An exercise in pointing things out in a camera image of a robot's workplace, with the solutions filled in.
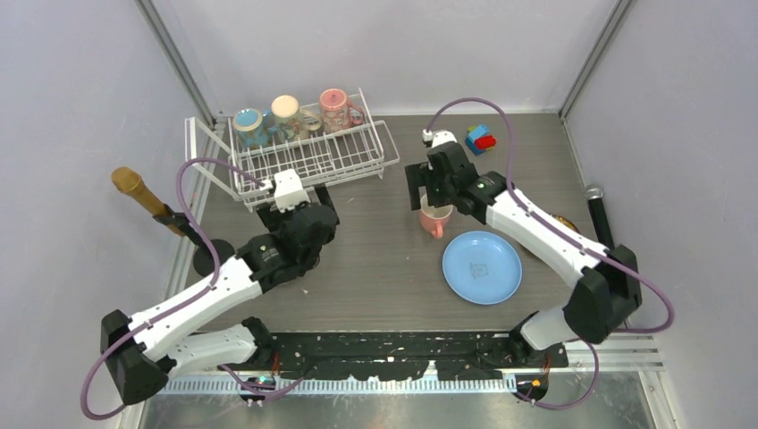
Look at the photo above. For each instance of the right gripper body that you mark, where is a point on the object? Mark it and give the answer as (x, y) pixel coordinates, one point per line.
(439, 192)

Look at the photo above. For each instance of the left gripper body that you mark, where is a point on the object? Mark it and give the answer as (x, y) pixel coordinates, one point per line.
(275, 220)

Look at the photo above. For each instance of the pink mug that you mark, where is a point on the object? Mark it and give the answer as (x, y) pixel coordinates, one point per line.
(433, 219)

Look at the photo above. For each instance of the cream floral cup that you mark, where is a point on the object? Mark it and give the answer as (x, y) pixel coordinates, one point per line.
(291, 121)

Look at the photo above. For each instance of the pink patterned cup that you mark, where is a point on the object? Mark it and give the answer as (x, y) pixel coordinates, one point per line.
(338, 111)

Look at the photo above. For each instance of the blue mug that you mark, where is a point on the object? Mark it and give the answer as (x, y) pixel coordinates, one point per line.
(254, 128)

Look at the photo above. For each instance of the blue plate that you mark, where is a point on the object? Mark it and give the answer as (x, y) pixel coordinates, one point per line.
(482, 268)

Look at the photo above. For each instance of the yellow patterned plate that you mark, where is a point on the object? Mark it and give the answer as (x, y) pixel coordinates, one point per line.
(566, 222)

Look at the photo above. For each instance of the gold microphone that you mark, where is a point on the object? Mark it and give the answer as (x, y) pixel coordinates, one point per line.
(131, 184)

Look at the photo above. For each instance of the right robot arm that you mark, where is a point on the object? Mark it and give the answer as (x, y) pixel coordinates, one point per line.
(605, 290)

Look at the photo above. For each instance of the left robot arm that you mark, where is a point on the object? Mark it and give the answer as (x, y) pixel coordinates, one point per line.
(144, 351)

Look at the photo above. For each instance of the colourful toy blocks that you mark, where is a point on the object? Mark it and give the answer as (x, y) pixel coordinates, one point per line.
(479, 139)

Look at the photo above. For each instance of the black microphone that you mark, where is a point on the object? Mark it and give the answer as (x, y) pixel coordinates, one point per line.
(596, 208)

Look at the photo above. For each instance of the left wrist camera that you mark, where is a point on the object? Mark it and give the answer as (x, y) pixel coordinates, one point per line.
(287, 190)

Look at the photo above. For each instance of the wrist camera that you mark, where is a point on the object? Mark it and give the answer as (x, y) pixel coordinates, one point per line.
(287, 190)
(433, 139)

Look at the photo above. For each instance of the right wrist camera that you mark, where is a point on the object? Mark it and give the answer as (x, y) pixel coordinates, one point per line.
(433, 139)

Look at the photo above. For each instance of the white wire dish rack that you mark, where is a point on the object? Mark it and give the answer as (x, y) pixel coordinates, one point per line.
(361, 151)

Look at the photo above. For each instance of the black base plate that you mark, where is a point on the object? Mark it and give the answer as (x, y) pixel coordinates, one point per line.
(397, 356)

